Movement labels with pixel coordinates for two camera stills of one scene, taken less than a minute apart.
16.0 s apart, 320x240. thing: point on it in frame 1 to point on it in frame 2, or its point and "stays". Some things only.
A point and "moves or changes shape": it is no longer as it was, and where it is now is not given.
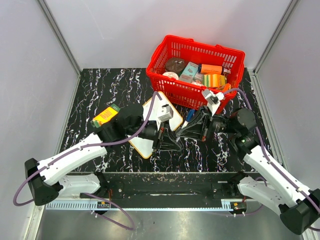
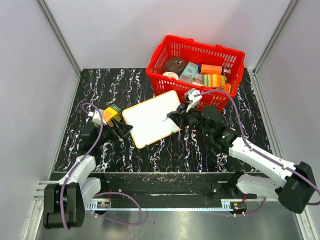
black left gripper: (168, 143) to (120, 129)
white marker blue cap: (190, 115) moves or changes shape
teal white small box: (189, 73) stays
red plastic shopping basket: (180, 69) stays
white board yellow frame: (144, 142) moves or changes shape
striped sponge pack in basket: (214, 80) stays
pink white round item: (171, 74) stays
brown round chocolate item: (175, 65) stays
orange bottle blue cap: (209, 69) stays
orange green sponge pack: (105, 115) stays
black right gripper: (197, 128) to (180, 118)
